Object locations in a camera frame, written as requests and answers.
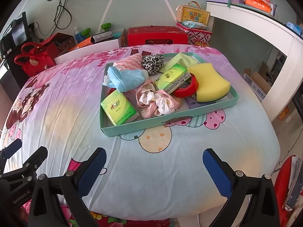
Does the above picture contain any yellow children toy case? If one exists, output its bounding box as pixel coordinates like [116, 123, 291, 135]
[176, 1, 210, 26]

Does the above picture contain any yellow green sponge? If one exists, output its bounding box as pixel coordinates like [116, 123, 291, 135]
[187, 63, 231, 103]

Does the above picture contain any red gift box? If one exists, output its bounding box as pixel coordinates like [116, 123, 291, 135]
[127, 26, 188, 46]

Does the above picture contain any leopard print scrunchie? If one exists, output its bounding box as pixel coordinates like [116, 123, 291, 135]
[141, 54, 164, 75]

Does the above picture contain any pink white zigzag cloth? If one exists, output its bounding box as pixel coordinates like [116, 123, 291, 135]
[113, 53, 143, 70]

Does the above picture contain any red tape roll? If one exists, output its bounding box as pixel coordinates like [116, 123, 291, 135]
[173, 73, 199, 98]

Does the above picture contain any black monitor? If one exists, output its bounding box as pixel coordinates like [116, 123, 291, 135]
[1, 12, 31, 56]

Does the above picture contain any black cable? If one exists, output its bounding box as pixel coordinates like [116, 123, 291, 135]
[53, 0, 73, 31]

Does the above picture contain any pink floral cloth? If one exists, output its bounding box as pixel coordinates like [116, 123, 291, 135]
[136, 79, 182, 119]

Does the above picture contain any red felt handbag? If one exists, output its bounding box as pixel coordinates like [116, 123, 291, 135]
[14, 42, 60, 77]

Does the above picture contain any purple baby wipes pack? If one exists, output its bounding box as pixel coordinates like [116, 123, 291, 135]
[185, 94, 202, 109]

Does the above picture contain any blue wipes pack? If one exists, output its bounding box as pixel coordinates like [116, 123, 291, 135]
[182, 21, 209, 30]

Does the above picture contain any red patterned tin box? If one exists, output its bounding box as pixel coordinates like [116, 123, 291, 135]
[176, 22, 213, 47]

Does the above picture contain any blue face mask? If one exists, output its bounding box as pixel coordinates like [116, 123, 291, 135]
[102, 66, 149, 93]

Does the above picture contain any orange cardboard box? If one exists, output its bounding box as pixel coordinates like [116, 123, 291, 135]
[69, 37, 92, 52]

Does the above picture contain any cardboard box with label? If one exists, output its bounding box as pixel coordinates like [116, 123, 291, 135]
[242, 69, 271, 102]

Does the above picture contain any green microfiber cloth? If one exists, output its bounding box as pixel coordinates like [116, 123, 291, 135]
[159, 53, 198, 73]

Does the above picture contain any white headboard panel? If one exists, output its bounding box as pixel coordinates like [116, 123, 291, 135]
[54, 39, 124, 65]

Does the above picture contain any green tissue pack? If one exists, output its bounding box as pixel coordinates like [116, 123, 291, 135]
[101, 90, 139, 126]
[155, 64, 191, 94]

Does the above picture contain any white desk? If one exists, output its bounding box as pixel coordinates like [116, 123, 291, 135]
[206, 2, 302, 121]

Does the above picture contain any green dumbbell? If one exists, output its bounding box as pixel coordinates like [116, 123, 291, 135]
[81, 28, 91, 39]
[101, 23, 111, 32]

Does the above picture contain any blue liquid bottle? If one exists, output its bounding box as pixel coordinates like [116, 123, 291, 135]
[74, 27, 84, 43]

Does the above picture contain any cartoon print bed sheet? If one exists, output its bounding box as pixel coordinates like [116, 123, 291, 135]
[1, 45, 280, 220]

